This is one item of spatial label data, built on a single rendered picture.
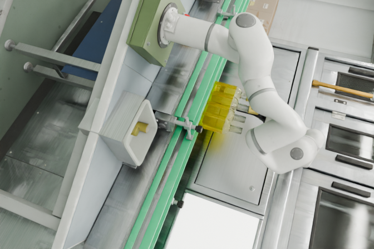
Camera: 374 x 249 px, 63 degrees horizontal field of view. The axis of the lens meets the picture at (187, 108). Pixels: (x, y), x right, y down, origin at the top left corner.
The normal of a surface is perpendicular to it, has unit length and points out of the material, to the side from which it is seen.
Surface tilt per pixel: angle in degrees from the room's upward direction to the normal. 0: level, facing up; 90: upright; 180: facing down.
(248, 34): 92
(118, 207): 90
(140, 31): 90
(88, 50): 90
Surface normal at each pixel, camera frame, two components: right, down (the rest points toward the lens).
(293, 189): -0.07, -0.51
